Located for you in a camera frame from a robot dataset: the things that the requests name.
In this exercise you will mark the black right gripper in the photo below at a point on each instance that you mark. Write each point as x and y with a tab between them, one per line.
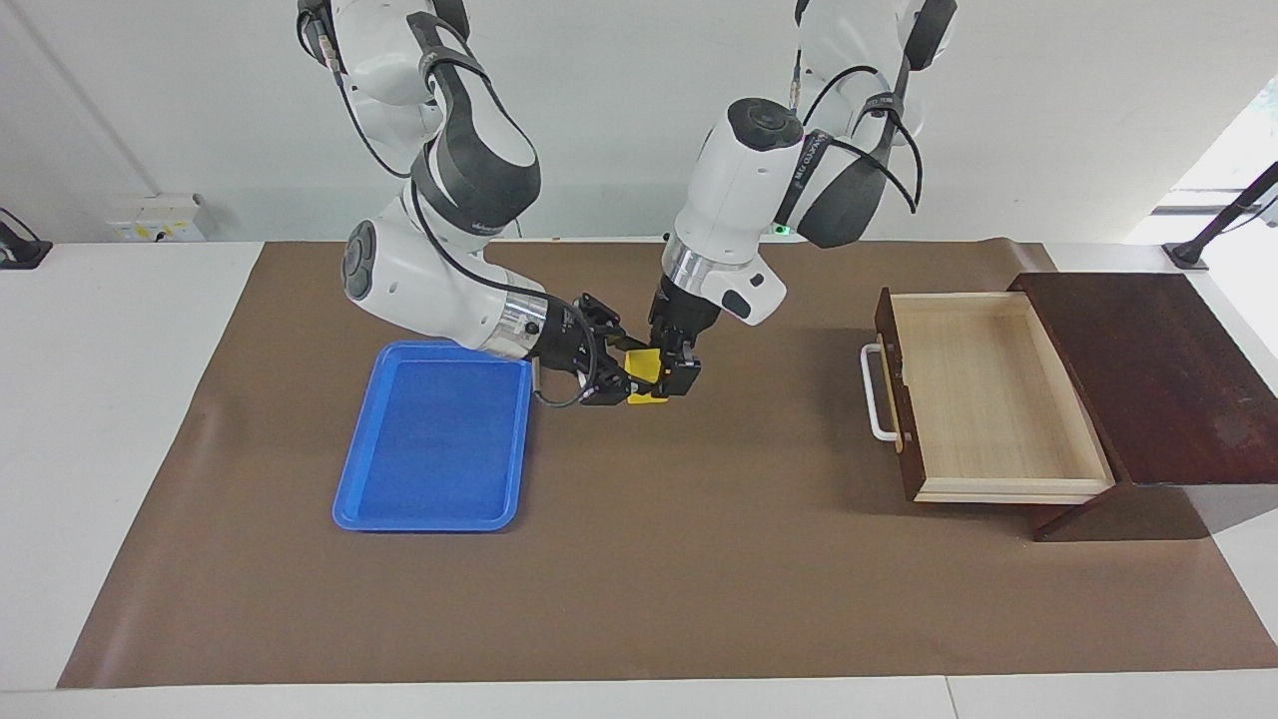
571	340

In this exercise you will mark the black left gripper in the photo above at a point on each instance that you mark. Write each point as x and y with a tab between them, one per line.
684	315

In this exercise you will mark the yellow cube block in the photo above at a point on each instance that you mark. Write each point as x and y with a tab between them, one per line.
642	371

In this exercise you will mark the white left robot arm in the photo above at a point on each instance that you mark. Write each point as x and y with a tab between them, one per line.
729	180

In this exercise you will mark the blue plastic tray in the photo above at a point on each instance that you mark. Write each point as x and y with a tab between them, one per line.
429	439

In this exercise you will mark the brown paper table mat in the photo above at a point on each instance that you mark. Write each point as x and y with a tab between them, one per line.
699	559

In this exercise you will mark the dark brown wooden cabinet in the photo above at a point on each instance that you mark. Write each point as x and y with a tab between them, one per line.
1168	369

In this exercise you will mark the black angled stand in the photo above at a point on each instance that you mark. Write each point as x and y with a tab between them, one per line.
1188	255

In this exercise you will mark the bright window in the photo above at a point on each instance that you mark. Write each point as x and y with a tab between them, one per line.
1228	150

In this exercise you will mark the white wall power socket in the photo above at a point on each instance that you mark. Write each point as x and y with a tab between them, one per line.
150	215

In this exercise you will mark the black table clamp mount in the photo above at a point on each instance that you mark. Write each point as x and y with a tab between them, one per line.
20	250

